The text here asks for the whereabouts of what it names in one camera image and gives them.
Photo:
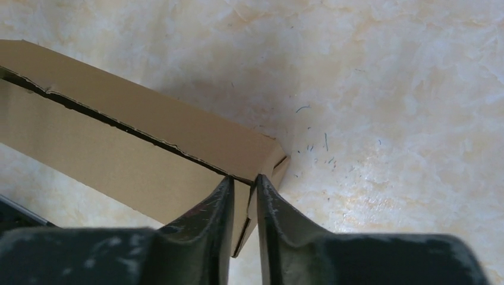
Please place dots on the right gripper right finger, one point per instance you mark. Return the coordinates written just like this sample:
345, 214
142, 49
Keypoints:
296, 250

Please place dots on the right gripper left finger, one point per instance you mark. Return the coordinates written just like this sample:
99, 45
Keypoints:
195, 248

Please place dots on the brown cardboard box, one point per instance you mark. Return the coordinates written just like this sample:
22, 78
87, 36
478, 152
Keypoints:
153, 153

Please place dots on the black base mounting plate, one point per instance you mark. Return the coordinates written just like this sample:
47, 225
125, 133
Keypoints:
15, 216

